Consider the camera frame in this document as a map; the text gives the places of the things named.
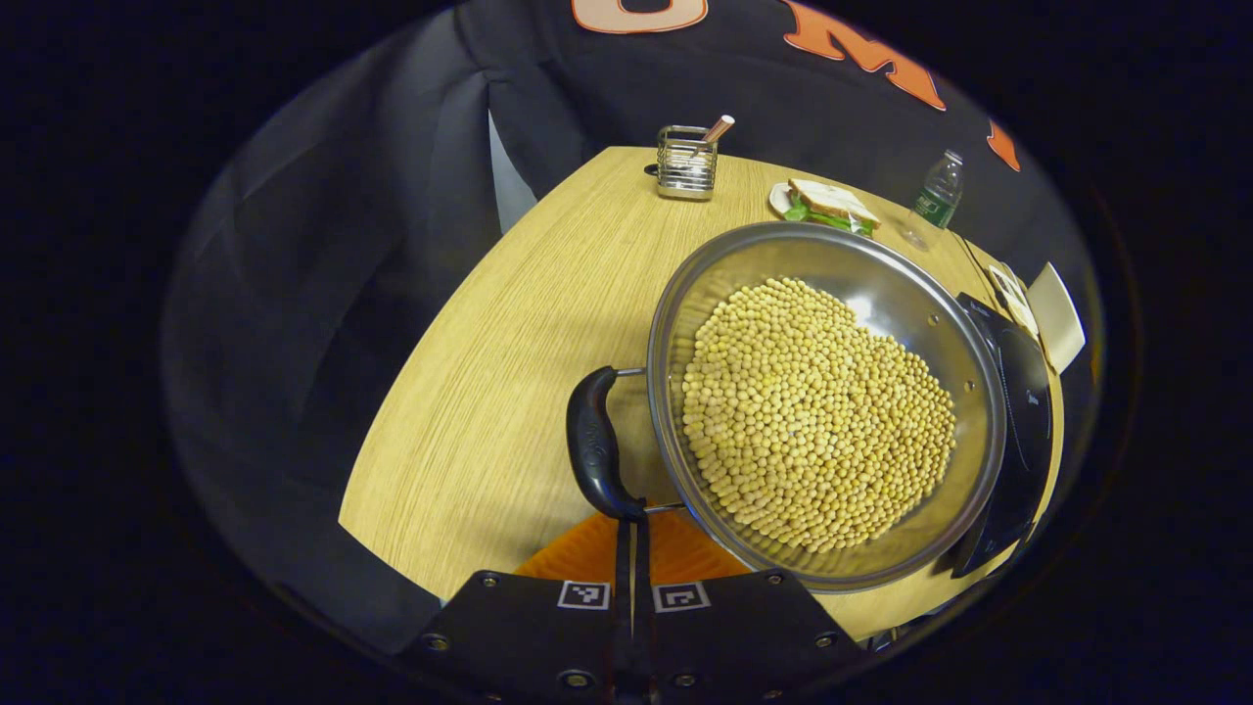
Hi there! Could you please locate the steel pot with black handle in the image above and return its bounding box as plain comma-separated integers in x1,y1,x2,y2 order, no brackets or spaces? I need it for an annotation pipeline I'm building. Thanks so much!
566,221,1009,594

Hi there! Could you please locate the black backdrop cloth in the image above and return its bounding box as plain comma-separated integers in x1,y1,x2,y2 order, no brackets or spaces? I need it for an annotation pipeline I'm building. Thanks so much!
162,0,1102,657

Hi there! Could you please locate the white bread lettuce sandwich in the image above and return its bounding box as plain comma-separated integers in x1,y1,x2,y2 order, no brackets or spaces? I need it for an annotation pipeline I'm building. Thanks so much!
783,178,882,236

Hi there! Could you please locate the white square box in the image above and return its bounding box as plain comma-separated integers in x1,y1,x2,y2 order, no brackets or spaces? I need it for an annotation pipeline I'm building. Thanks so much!
1026,261,1088,375

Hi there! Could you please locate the white divided seasoning tray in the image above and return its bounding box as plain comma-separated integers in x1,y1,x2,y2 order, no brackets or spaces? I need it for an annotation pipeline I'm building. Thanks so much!
987,262,1041,339

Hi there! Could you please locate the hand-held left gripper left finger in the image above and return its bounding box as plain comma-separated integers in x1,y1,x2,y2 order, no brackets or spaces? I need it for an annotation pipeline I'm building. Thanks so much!
396,509,635,705

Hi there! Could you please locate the metal wire utensil holder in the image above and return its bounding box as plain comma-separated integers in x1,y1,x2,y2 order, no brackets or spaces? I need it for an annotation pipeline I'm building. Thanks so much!
656,124,720,202

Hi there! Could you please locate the clear plastic water bottle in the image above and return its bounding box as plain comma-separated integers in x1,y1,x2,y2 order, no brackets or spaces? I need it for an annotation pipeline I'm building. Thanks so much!
901,149,965,251

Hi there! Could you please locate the black induction cooktop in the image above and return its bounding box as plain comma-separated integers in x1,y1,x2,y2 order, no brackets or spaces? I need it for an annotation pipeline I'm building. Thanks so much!
945,292,1056,579

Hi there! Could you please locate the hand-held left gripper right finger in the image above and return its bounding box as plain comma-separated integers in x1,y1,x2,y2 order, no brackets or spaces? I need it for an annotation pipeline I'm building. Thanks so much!
634,509,872,705

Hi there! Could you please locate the pile of yellow soybeans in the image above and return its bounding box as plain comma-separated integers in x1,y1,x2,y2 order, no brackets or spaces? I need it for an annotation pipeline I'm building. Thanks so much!
680,277,958,554

